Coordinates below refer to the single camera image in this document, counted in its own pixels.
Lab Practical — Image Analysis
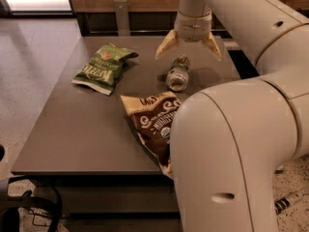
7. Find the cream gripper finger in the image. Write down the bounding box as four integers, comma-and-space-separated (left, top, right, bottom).
202, 32, 222, 61
155, 29, 178, 60

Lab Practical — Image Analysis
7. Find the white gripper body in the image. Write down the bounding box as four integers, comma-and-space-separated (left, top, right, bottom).
174, 11, 212, 43

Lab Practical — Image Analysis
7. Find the green 7up soda can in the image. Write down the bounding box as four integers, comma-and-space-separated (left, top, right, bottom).
166, 55, 190, 92

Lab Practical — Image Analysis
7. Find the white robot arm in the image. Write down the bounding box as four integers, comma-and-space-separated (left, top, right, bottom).
170, 0, 309, 232

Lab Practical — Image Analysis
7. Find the brown yellow tortilla chip bag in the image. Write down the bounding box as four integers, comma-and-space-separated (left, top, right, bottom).
121, 92, 182, 178

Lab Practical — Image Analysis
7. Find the green chip bag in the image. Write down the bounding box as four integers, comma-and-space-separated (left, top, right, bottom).
71, 43, 138, 96

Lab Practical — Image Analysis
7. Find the grey table with drawers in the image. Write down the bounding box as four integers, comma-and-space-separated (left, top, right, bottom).
12, 37, 239, 232

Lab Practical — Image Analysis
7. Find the white power strip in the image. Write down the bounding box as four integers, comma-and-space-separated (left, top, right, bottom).
274, 191, 303, 215

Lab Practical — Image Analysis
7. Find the black chair base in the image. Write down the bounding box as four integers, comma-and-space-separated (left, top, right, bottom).
0, 143, 64, 232

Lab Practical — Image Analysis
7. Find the left metal bracket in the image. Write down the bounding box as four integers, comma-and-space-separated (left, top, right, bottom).
114, 0, 130, 36

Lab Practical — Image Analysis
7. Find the black cable on floor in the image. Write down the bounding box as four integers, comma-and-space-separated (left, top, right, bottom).
22, 206, 59, 228

